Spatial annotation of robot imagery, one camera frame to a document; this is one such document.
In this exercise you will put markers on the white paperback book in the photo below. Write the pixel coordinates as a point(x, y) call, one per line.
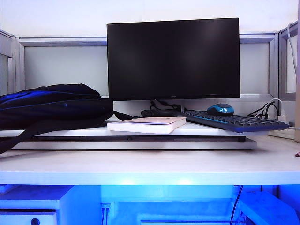
point(150, 125)

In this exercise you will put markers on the dark blue backpack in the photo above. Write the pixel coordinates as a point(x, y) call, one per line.
point(54, 105)

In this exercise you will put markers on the white desk riser board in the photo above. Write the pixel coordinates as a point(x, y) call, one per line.
point(140, 145)

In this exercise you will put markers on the white box under desk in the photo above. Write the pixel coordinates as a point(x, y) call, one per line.
point(264, 208)

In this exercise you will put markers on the black monitor stand base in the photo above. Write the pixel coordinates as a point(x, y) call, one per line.
point(154, 113)

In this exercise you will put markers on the black computer monitor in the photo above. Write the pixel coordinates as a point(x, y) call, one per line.
point(173, 58)

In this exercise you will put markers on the blue and black mouse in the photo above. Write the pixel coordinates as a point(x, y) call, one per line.
point(220, 109)

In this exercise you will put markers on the black and blue keyboard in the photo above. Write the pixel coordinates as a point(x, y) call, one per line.
point(236, 122)

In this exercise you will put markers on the white power adapter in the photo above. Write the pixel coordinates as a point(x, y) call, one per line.
point(282, 117)

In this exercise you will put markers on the white drawer cabinet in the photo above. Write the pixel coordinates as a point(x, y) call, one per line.
point(30, 204)

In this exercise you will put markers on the grey partition frame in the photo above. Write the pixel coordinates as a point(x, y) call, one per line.
point(63, 41)

